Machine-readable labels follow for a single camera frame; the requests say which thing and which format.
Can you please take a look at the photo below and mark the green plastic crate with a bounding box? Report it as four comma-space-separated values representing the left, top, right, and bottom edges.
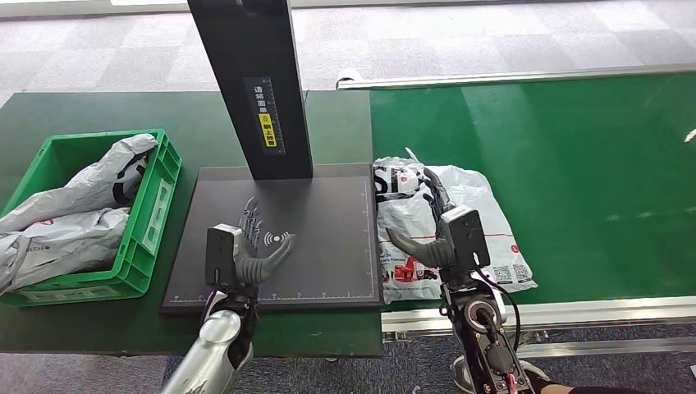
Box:
0, 128, 183, 309

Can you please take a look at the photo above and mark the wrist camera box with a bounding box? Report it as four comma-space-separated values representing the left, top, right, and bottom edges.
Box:
205, 223, 244, 292
440, 205, 492, 270

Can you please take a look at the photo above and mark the black inbound scanner machine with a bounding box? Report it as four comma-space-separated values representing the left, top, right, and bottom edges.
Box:
160, 0, 384, 317

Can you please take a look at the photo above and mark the plain grey package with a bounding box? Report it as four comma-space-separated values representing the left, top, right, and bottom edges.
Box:
0, 207, 131, 295

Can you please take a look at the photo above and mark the white package with red print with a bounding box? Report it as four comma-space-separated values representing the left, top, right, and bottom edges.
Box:
373, 148, 538, 305

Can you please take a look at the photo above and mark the person's leg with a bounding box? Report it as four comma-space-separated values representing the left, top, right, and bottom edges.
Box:
538, 380, 648, 394

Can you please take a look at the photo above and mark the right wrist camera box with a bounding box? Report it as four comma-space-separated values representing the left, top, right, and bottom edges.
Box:
440, 205, 492, 270

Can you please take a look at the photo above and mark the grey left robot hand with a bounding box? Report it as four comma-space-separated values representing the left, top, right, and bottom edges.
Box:
236, 196, 297, 286

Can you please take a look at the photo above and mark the green conveyor belt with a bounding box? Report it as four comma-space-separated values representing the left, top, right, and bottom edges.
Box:
369, 71, 696, 312

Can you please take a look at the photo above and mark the grey package with black print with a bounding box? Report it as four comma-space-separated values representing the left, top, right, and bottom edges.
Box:
0, 133, 160, 235

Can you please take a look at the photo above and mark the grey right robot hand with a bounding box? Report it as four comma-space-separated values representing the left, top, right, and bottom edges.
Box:
384, 167, 458, 270

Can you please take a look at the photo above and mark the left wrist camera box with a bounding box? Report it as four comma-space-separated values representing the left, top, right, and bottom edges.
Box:
205, 223, 244, 292

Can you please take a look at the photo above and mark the aluminium conveyor side rail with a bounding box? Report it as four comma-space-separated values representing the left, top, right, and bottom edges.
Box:
380, 295, 696, 360

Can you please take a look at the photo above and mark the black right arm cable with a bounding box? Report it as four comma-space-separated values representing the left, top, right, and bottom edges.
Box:
471, 265, 522, 355

